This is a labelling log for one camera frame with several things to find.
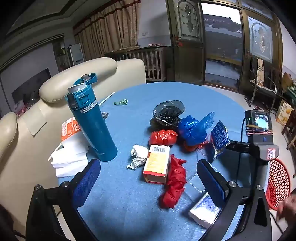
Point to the cream leather sofa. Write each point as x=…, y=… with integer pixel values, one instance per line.
x=27, y=148

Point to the glass display cabinet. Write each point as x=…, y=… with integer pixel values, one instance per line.
x=60, y=54

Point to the beige curtains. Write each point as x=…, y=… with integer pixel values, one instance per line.
x=108, y=32

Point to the white air conditioner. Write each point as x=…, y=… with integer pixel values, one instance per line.
x=76, y=54

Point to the dark wooden chair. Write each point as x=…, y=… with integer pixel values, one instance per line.
x=276, y=81

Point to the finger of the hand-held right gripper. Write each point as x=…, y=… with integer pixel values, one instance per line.
x=242, y=147

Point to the teal thermos bottle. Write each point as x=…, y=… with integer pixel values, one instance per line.
x=92, y=125

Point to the black plastic bag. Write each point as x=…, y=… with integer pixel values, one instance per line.
x=165, y=115

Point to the green candy wrapper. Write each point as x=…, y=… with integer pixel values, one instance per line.
x=121, y=102

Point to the striped towel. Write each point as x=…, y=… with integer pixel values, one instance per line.
x=260, y=69

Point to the blue tablecloth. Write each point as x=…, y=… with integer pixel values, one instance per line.
x=129, y=204

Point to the red plastic basket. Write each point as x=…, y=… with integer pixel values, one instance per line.
x=278, y=183

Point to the crumpled white tissue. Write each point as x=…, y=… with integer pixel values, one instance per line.
x=138, y=155

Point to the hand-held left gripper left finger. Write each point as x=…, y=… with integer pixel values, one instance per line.
x=89, y=180

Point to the open brass glass door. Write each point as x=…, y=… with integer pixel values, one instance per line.
x=189, y=58

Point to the blue plastic bag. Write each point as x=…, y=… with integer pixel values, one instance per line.
x=192, y=132

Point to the juice carton box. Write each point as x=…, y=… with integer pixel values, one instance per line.
x=284, y=113

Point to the wall television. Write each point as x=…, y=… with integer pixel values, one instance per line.
x=30, y=85

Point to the clear plastic wrapper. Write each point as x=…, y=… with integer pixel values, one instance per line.
x=196, y=185

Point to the large red plastic bag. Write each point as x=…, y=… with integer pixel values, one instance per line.
x=173, y=185

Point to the red door ornament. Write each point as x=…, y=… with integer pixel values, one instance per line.
x=177, y=42

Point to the white foil packet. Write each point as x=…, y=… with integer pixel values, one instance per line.
x=203, y=212

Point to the small cardboard box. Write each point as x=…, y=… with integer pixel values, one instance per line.
x=288, y=80

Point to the black metal chair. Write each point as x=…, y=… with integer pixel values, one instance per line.
x=263, y=89

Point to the small dark packet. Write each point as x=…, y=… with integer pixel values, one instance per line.
x=105, y=115

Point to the person's right hand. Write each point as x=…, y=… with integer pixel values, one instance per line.
x=289, y=207

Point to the wooden crib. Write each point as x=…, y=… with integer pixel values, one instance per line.
x=150, y=62

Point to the small red plastic bag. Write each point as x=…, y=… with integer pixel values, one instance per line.
x=163, y=137

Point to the blue foil packet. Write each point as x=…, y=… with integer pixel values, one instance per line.
x=219, y=136

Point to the dark wooden table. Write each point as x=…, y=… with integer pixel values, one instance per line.
x=290, y=125

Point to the orange medicine box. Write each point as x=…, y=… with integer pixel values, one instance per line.
x=155, y=164

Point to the orange and white box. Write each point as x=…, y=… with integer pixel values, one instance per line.
x=69, y=131

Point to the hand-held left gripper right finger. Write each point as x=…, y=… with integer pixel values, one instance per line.
x=211, y=180

